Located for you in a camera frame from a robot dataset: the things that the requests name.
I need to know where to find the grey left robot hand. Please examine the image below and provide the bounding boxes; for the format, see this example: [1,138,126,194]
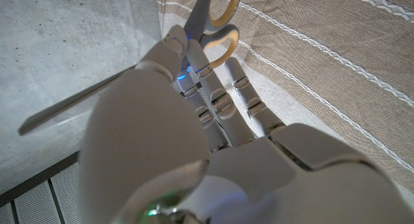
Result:
[77,25,414,224]

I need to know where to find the grey scissors with yellow handles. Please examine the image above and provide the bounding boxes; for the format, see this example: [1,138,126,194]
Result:
[17,0,243,137]

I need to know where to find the beige striped curtain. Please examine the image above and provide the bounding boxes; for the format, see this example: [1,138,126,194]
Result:
[155,0,414,205]

